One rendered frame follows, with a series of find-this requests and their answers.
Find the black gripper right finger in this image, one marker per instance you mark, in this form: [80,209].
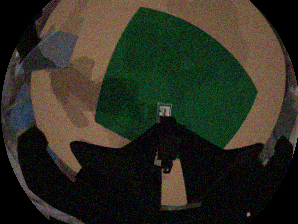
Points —
[205,164]

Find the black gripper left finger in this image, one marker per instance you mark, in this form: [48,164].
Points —
[134,162]

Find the green circuit board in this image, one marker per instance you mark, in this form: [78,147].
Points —
[165,66]

